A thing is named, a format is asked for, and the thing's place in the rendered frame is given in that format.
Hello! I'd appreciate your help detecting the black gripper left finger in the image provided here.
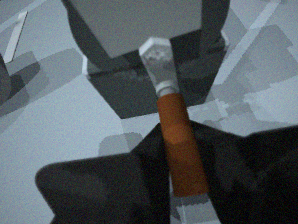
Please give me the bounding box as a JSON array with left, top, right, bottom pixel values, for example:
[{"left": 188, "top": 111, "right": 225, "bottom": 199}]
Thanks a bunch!
[{"left": 35, "top": 123, "right": 171, "bottom": 224}]

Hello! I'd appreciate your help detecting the grey cylinder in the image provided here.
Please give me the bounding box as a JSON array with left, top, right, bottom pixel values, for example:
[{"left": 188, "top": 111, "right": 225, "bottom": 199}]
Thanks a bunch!
[{"left": 0, "top": 53, "right": 11, "bottom": 106}]

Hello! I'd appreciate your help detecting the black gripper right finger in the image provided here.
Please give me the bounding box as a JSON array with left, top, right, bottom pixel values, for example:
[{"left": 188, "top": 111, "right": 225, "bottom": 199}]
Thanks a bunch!
[{"left": 190, "top": 120, "right": 298, "bottom": 224}]

